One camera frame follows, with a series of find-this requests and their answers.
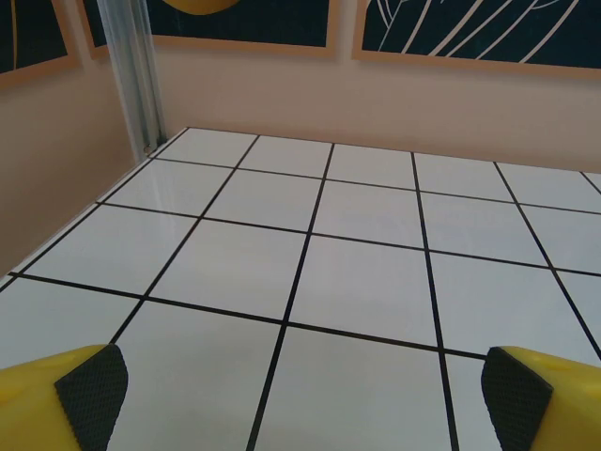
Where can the aluminium corner post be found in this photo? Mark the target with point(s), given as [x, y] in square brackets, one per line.
[134, 70]

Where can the dark wall panel, orange oval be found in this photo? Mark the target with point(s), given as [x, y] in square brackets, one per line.
[258, 23]

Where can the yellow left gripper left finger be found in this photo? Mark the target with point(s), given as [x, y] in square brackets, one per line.
[33, 404]

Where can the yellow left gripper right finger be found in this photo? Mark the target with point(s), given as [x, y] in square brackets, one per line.
[563, 404]

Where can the wall panel with pink circle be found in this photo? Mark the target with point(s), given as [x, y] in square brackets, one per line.
[28, 28]

